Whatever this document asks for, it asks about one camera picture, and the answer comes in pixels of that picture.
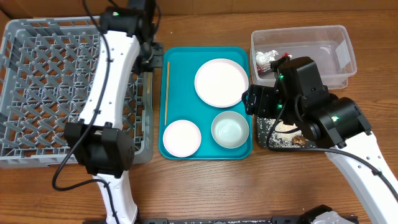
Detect white tissue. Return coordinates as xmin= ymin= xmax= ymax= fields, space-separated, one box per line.
xmin=255 ymin=50 xmax=278 ymax=72

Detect grey bowl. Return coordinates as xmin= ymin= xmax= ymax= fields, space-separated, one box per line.
xmin=211 ymin=111 xmax=249 ymax=149

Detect wooden chopstick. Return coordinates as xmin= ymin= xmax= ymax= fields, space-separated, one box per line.
xmin=147 ymin=72 xmax=152 ymax=95
xmin=164 ymin=62 xmax=170 ymax=126

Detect red snack wrapper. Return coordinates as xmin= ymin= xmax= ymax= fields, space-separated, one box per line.
xmin=281 ymin=53 xmax=292 ymax=60

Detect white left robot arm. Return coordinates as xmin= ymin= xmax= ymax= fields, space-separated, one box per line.
xmin=52 ymin=1 xmax=161 ymax=223

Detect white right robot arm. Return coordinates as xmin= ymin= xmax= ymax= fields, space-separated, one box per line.
xmin=242 ymin=55 xmax=397 ymax=223

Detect grey dishwasher rack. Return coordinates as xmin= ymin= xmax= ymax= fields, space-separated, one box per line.
xmin=1 ymin=17 xmax=154 ymax=169

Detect teal plastic tray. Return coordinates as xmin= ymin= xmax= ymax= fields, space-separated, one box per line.
xmin=159 ymin=47 xmax=252 ymax=160

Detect black tray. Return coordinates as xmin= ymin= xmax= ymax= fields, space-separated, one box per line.
xmin=256 ymin=115 xmax=318 ymax=149

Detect large white plate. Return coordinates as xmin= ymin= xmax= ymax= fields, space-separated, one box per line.
xmin=194 ymin=58 xmax=249 ymax=108

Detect small white plate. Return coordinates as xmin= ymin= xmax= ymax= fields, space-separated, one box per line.
xmin=162 ymin=119 xmax=201 ymax=157

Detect clear plastic bin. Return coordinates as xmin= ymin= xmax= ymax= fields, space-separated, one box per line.
xmin=250 ymin=25 xmax=357 ymax=90

